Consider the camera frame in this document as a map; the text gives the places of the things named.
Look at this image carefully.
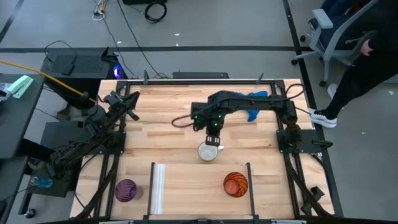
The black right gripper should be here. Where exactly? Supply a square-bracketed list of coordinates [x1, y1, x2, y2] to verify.
[193, 111, 224, 147]

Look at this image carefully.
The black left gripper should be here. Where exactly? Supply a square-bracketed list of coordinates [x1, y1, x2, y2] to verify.
[104, 91, 141, 121]

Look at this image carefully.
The cream enamel mug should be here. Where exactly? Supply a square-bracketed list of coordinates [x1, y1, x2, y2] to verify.
[197, 141, 225, 162]

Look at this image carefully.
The orange ball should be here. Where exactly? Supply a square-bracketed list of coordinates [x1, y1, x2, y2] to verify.
[223, 172, 249, 198]

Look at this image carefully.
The purple ball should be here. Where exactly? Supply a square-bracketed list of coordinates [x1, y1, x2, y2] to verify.
[114, 179, 144, 203]

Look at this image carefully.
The wooden shelf with black legs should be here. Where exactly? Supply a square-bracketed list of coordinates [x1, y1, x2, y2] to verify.
[146, 161, 259, 220]

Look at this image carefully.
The blue cloth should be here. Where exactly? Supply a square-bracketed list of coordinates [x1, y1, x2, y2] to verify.
[228, 90, 269, 123]

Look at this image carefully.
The black computer tower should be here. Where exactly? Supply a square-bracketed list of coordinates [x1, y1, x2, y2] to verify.
[40, 47, 125, 110]

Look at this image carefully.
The flat black box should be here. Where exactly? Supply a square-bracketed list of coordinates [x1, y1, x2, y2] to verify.
[172, 72, 229, 80]

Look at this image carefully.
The person's white shoe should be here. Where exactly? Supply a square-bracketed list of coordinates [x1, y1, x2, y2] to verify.
[326, 83, 339, 100]
[308, 108, 338, 129]

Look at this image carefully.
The mint green stapler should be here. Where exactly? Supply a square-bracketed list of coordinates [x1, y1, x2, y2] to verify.
[6, 75, 34, 100]

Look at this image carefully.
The blue plastic item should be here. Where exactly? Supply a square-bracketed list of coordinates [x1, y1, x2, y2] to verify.
[30, 176, 53, 189]

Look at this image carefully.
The black side desk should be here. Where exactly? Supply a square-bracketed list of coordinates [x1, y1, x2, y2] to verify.
[0, 73, 46, 159]

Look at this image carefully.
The clear plastic packet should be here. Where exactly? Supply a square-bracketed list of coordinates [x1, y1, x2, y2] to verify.
[0, 82, 12, 102]

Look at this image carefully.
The grey and blue office chair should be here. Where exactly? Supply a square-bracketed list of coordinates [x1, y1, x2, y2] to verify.
[291, 0, 382, 87]

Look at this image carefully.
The person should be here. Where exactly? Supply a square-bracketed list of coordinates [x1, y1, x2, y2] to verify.
[323, 0, 398, 128]

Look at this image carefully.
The person's hand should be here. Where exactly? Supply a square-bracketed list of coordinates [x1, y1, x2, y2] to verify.
[360, 39, 374, 57]

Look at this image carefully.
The black aluminium table frame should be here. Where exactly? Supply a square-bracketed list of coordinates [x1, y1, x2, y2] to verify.
[74, 78, 335, 224]

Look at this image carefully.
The long black floor cable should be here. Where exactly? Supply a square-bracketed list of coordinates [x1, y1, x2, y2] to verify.
[116, 0, 169, 78]

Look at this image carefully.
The coiled black cable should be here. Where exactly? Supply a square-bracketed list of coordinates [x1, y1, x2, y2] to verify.
[144, 2, 168, 24]

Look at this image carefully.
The yellow cable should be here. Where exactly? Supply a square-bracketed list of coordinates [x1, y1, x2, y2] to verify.
[0, 59, 96, 103]

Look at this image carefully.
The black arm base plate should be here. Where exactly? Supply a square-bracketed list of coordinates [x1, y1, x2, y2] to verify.
[276, 129, 333, 154]

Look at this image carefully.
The white cable bundle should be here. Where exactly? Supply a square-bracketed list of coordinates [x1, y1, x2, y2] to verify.
[92, 0, 108, 21]

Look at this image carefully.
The black cable bracket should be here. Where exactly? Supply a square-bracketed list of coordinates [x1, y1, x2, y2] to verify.
[300, 185, 326, 215]

